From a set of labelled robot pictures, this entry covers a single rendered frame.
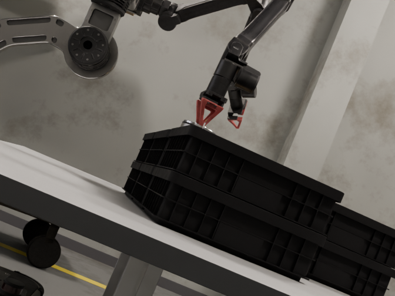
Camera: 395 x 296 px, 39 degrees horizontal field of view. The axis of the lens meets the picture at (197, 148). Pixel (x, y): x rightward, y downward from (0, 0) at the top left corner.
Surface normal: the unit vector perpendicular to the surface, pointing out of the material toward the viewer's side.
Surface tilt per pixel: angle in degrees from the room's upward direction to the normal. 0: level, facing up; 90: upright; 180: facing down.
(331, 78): 90
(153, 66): 90
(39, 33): 90
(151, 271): 90
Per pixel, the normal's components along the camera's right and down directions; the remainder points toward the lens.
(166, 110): 0.09, -0.05
